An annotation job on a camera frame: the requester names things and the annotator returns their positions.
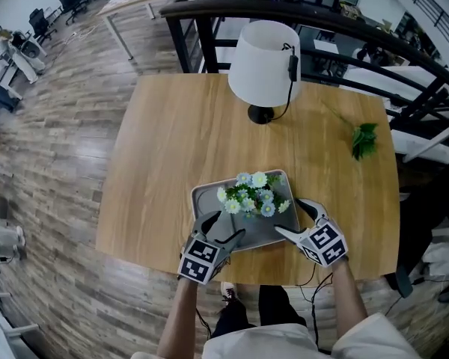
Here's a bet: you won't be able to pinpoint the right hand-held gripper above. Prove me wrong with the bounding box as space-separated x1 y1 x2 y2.
273 197 349 269

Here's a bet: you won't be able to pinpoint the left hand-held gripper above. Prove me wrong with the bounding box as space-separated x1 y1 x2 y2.
177 209 247 286

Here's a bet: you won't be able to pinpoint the grey tray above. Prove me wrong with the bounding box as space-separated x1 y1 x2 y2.
189 168 301 253

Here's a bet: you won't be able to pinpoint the white and blue flower bouquet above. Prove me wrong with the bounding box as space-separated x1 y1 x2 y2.
216 171 292 220

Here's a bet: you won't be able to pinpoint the person's right forearm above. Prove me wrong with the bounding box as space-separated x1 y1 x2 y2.
331 262 370 340

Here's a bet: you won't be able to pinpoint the person's left forearm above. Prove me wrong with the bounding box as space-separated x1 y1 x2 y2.
156 277 199 357

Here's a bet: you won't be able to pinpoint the person's white shoe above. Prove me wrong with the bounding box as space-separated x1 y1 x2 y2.
219 281 239 302

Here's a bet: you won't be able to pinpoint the person's black trousers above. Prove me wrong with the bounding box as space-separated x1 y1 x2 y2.
211 284 308 340

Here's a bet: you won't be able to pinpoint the green artificial leaf sprig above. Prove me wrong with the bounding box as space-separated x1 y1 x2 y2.
321 101 379 162

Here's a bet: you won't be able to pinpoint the person's white shirt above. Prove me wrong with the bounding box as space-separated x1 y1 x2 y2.
130 311 424 359

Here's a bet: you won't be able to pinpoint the white plastic bag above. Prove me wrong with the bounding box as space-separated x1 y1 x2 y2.
422 240 449 283

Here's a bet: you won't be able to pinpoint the white shade table lamp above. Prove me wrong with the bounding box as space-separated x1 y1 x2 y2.
227 19 302 126

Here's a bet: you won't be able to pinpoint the small white table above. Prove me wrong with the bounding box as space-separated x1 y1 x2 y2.
313 39 337 54

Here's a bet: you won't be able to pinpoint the black curved railing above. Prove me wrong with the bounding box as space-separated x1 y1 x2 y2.
159 0 449 130

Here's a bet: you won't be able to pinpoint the black balcony railing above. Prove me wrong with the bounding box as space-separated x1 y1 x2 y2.
395 0 449 62

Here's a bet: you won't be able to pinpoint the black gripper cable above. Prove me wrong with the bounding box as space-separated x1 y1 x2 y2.
295 262 336 349

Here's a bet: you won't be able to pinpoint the black lamp cable with switch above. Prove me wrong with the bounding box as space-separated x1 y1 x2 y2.
263 42 299 123

